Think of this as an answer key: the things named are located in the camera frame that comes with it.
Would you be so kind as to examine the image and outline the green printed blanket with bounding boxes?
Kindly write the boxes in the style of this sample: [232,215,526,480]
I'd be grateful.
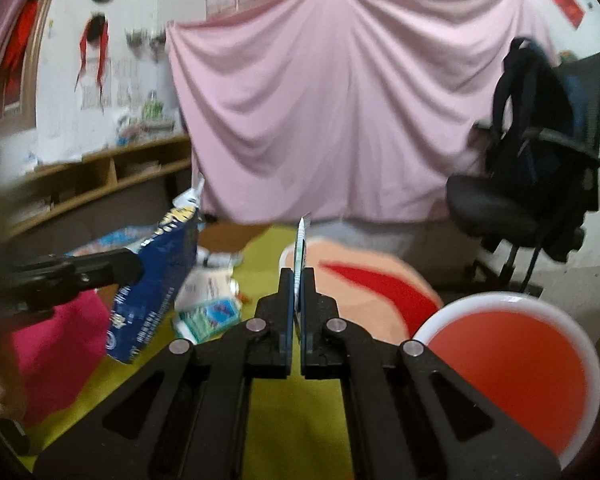
[30,225,446,480]

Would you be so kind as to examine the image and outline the thin white wrapper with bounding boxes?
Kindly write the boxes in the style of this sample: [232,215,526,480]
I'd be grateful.
[292,212,314,321]

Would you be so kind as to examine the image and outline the black office chair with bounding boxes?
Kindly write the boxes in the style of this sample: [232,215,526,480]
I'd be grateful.
[445,52,600,297]

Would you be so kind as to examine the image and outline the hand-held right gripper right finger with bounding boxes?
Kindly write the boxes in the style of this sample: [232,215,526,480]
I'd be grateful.
[300,268,562,480]

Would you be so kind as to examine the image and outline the pale colourful packet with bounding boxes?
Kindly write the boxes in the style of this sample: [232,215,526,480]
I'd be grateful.
[70,225,161,258]

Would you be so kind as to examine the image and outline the dark blue backpack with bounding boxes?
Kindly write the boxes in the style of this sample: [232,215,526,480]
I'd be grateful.
[485,37,600,261]

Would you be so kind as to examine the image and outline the red cloth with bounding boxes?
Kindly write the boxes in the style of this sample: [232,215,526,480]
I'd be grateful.
[0,0,41,106]

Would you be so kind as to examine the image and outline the stack of papers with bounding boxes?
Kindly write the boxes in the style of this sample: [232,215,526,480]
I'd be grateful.
[115,102,178,146]

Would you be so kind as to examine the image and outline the green white packet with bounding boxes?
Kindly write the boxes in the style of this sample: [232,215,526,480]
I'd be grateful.
[172,297,243,346]

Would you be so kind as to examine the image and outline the white wall sheets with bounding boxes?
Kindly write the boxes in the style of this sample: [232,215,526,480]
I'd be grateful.
[80,57,146,111]

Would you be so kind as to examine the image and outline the magenta cloth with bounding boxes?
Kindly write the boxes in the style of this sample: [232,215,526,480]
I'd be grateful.
[10,290,113,426]

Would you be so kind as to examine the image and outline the pink hanging sheet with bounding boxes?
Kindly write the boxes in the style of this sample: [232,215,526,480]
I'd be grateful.
[166,0,556,226]

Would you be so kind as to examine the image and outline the white plastic packet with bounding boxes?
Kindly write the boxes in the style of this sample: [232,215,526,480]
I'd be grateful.
[177,267,241,311]

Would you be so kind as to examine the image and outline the red hanging wall decoration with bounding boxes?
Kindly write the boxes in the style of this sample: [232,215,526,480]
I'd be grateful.
[75,15,112,106]

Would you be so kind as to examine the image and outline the wooden shelf unit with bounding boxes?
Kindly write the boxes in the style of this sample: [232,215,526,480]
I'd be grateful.
[0,132,193,241]

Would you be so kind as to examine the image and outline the blue snack bag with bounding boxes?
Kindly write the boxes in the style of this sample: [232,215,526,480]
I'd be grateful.
[105,175,206,366]

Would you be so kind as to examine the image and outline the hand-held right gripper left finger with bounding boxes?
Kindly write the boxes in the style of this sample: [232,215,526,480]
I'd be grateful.
[32,267,301,480]

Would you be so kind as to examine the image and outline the wall hooks with items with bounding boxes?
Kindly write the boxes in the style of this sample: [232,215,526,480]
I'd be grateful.
[125,27,168,63]

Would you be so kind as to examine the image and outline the pink curtain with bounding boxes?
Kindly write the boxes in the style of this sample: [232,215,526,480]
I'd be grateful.
[0,0,56,121]

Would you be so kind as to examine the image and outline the person's left hand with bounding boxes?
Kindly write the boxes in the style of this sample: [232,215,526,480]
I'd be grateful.
[0,355,29,419]

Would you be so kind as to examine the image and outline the red plastic basin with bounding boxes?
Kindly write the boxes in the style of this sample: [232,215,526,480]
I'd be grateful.
[411,292,600,471]

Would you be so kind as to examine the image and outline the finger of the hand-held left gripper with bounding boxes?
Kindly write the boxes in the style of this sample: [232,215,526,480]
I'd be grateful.
[24,248,145,312]

